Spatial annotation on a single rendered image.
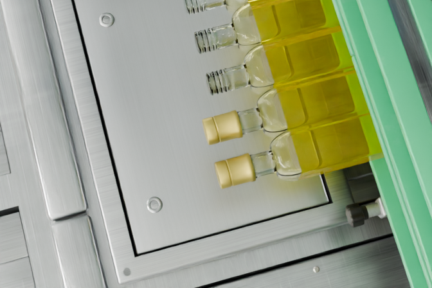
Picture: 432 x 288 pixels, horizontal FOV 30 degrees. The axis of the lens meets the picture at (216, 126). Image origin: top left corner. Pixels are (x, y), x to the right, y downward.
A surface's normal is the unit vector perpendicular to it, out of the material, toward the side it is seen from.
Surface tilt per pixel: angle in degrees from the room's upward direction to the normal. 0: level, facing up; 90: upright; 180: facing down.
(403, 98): 90
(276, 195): 90
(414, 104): 90
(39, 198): 90
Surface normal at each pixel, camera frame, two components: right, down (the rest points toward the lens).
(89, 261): 0.02, -0.25
